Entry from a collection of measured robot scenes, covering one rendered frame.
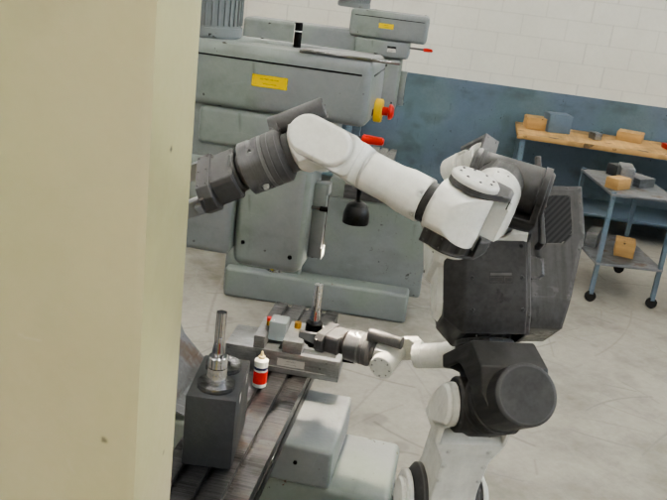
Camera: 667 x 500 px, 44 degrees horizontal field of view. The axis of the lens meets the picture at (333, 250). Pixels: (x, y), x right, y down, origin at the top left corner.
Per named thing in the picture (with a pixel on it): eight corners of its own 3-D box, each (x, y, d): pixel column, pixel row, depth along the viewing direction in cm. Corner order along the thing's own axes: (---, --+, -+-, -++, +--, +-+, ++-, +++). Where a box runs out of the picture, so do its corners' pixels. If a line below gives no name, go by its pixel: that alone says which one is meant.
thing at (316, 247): (324, 255, 230) (332, 182, 223) (321, 259, 226) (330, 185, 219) (309, 252, 230) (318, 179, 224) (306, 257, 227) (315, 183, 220)
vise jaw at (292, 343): (309, 335, 261) (311, 323, 259) (301, 355, 247) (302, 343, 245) (291, 331, 261) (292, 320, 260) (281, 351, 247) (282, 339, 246)
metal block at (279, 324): (288, 334, 257) (290, 316, 255) (284, 341, 251) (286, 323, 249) (272, 331, 257) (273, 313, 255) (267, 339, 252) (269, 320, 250)
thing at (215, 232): (253, 231, 243) (261, 144, 234) (228, 256, 220) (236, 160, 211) (192, 220, 245) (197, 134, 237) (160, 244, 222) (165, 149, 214)
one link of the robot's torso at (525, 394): (564, 430, 144) (558, 329, 149) (493, 428, 142) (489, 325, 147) (504, 437, 171) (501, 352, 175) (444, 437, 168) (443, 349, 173)
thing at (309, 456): (347, 429, 262) (352, 395, 258) (328, 491, 229) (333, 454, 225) (197, 399, 269) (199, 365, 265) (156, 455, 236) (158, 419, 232)
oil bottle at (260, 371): (267, 383, 242) (271, 349, 239) (264, 389, 239) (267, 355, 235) (254, 380, 243) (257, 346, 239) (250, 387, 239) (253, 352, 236)
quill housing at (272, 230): (315, 254, 239) (327, 145, 229) (299, 277, 220) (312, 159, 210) (250, 243, 242) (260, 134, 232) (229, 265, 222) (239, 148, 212)
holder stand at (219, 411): (244, 424, 220) (251, 355, 214) (230, 470, 199) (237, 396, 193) (200, 418, 220) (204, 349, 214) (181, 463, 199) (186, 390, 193)
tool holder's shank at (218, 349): (225, 358, 195) (228, 314, 192) (211, 358, 195) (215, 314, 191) (224, 352, 198) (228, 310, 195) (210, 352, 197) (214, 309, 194)
